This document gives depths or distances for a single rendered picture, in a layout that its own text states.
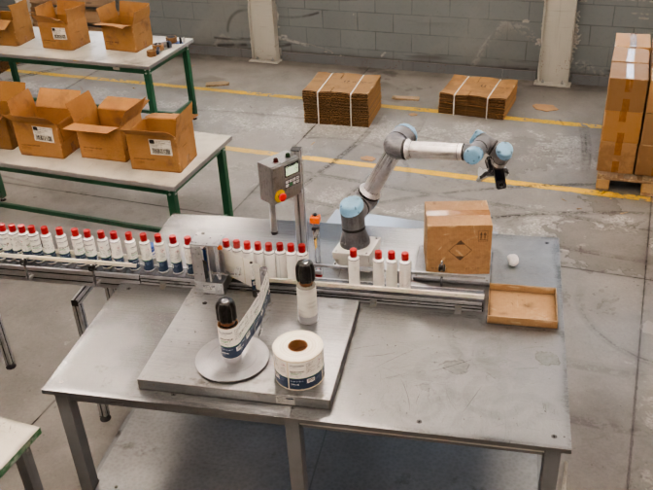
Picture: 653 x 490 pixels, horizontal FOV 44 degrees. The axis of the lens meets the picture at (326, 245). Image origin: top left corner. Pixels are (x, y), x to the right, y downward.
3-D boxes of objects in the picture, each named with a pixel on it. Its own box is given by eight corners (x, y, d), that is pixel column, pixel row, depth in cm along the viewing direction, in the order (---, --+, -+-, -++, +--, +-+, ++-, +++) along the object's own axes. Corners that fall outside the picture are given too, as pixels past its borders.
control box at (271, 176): (260, 199, 372) (257, 161, 362) (289, 187, 382) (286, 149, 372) (274, 206, 366) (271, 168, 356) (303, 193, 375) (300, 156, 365)
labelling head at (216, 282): (195, 292, 382) (188, 245, 369) (204, 276, 393) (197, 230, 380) (223, 295, 379) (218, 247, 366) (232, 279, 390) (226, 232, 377)
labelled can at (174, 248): (171, 274, 397) (164, 238, 386) (175, 268, 401) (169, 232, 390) (181, 275, 395) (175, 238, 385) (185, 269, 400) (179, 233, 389)
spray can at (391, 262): (385, 292, 376) (385, 254, 365) (387, 285, 380) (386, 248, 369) (396, 293, 375) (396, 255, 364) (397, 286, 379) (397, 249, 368)
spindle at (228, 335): (218, 363, 336) (210, 305, 321) (224, 349, 343) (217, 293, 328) (239, 365, 334) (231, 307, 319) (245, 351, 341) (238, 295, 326)
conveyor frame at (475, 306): (140, 284, 400) (138, 275, 397) (149, 271, 409) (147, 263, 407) (483, 312, 367) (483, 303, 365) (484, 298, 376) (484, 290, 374)
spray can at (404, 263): (398, 293, 374) (398, 255, 364) (399, 287, 379) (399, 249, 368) (409, 294, 373) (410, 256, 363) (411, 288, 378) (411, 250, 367)
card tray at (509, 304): (487, 323, 361) (487, 315, 358) (489, 290, 382) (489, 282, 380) (557, 329, 355) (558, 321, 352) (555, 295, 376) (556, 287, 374)
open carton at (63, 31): (33, 51, 747) (23, 10, 728) (62, 37, 780) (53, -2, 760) (67, 54, 733) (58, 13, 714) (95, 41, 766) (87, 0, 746)
